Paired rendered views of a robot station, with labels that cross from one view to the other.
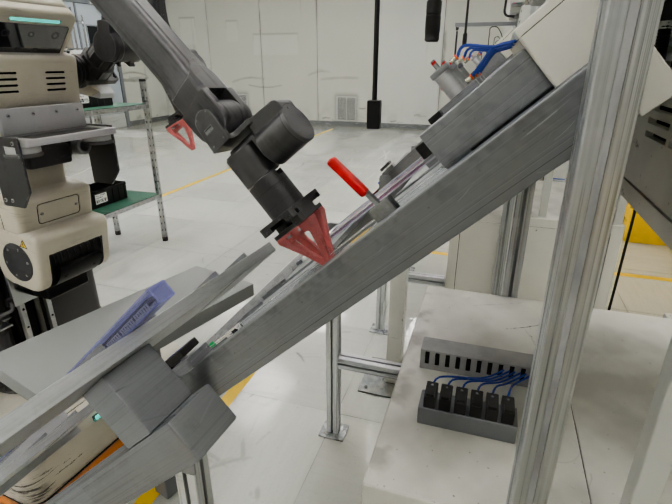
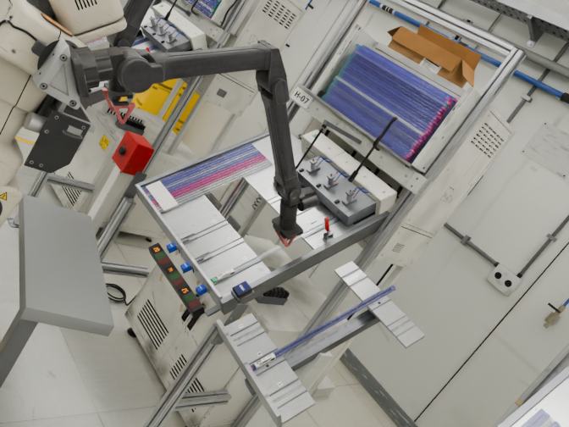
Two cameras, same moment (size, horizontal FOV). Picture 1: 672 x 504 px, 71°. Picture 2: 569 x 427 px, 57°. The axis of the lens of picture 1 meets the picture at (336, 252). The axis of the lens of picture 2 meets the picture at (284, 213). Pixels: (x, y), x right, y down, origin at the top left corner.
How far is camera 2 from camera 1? 1.73 m
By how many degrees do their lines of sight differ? 67
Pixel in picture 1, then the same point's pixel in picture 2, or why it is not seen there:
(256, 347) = (273, 283)
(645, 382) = not seen: hidden behind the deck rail
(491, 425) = (281, 299)
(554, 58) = (382, 208)
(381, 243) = (331, 248)
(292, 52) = not seen: outside the picture
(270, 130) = (311, 202)
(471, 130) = (357, 218)
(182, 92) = (291, 180)
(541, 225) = (168, 160)
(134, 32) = (285, 148)
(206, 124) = (295, 195)
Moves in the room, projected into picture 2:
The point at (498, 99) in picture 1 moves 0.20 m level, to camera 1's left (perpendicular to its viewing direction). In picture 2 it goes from (366, 212) to (350, 211)
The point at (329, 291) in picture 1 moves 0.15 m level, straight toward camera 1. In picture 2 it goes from (309, 263) to (343, 291)
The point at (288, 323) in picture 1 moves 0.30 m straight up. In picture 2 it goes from (290, 274) to (340, 202)
